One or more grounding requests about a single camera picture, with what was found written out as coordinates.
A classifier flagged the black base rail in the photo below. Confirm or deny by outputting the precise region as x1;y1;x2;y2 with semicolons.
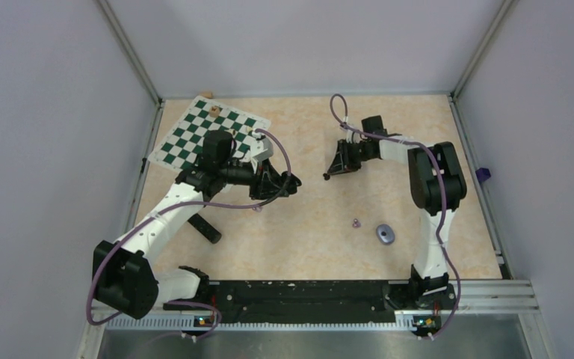
163;279;459;326

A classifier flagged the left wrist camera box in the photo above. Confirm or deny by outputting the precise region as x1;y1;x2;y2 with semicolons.
250;135;274;162

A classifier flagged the white perforated cable duct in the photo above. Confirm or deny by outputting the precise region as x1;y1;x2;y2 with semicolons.
106;313;417;331

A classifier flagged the black cuboid bar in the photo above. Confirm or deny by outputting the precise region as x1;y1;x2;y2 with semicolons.
188;214;222;244

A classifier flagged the wooden piece at corner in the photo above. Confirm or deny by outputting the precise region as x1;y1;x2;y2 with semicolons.
200;91;214;99

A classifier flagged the grey purple charging case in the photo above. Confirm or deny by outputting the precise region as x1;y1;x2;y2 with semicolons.
376;224;395;245

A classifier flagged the wooden chess piece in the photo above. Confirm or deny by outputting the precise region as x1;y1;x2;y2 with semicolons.
209;106;220;117

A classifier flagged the green white chessboard mat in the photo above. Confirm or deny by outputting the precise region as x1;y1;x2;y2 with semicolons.
148;96;271;171

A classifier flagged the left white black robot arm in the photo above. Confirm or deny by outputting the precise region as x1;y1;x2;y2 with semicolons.
86;129;302;324

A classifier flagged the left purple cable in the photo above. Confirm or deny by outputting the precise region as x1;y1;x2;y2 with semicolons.
85;129;293;342

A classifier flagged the purple object at edge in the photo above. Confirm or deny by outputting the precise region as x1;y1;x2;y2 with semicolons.
475;168;492;183

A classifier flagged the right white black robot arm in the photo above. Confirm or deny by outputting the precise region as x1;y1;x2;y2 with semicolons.
323;115;467;308

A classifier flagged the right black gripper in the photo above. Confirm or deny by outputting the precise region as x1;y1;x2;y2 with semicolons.
327;139;374;177

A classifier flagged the black earbud charging case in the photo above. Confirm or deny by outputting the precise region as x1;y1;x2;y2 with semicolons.
286;177;302;195

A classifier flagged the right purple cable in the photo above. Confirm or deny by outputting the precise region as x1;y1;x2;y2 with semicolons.
329;93;462;340

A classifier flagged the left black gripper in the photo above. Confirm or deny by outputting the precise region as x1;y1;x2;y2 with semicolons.
220;158;289;200

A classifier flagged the purple cable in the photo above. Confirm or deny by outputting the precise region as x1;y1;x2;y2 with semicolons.
85;129;293;342
329;93;462;340

